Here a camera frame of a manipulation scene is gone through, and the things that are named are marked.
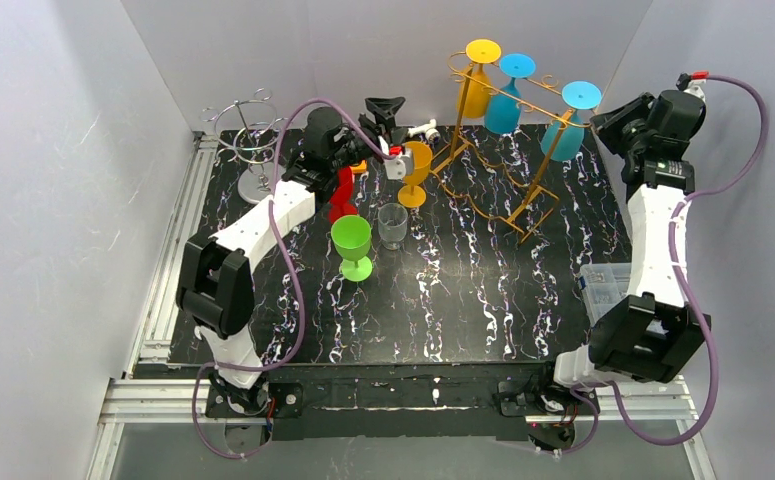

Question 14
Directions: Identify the teal wine glass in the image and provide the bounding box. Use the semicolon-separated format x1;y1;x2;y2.
541;81;602;162

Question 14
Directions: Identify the orange wine glass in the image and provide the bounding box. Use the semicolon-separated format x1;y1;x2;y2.
457;38;502;119
397;141;433;209

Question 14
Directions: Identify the green plastic wine glass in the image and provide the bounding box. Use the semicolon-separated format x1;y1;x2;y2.
330;215;373;282

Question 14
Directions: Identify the gold wire glass rack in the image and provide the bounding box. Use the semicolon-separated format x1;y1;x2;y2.
431;47;589;244

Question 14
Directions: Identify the blue wine glass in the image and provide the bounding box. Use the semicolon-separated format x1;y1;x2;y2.
484;53;536;135

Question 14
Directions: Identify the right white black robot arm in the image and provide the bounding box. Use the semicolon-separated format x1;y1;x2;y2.
553;85;710;387

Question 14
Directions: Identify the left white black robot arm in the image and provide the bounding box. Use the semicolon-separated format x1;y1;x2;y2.
175;96;413;390

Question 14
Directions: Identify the red plastic wine glass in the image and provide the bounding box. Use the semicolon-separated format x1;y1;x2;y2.
328;167;358;224

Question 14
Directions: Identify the silver round glass rack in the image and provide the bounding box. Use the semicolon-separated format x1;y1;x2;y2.
200;88;284;205

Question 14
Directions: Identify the white small fitting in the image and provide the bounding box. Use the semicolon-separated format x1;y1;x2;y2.
407;119;441;143

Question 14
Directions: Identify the clear glass tumbler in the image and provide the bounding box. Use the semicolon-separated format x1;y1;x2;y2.
377;203;408;250

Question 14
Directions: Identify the clear plastic parts box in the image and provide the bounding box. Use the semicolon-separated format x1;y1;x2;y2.
577;263;631;327

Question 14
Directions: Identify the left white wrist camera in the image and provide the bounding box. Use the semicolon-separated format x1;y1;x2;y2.
383;145;415;180

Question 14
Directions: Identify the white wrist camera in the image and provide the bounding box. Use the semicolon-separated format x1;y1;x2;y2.
676;71;709;102
383;145;415;180

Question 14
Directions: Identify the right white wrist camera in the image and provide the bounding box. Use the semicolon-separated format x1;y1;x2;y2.
676;71;709;102

